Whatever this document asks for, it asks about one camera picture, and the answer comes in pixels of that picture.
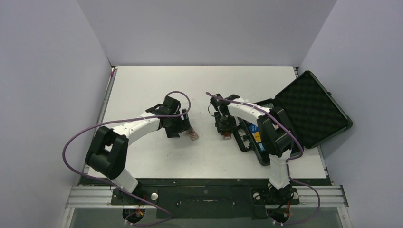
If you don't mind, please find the pink chip stack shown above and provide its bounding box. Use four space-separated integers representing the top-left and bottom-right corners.
187 129 199 141

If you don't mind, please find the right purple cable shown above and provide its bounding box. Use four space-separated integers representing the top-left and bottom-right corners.
205 92 321 226

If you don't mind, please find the black poker set case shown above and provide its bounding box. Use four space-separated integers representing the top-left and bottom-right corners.
233 71 353 166

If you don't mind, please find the blue small blind button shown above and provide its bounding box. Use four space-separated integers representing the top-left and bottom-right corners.
249 124 259 133

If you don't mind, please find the light blue chip stack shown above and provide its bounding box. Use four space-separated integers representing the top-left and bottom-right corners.
258 143 265 152

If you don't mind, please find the red brown chip stack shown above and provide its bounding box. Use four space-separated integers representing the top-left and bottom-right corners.
223 133 231 140

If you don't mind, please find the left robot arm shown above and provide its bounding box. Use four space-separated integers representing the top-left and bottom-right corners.
85 95 191 204

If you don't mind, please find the yellow big blind button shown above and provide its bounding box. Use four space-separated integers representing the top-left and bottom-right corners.
253 132 261 142

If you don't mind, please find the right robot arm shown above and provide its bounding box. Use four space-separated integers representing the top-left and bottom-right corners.
206 92 304 203

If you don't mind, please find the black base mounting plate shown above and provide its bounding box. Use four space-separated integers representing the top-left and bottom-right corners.
111 179 330 219

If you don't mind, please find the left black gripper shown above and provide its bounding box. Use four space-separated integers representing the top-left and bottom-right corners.
166 110 192 138

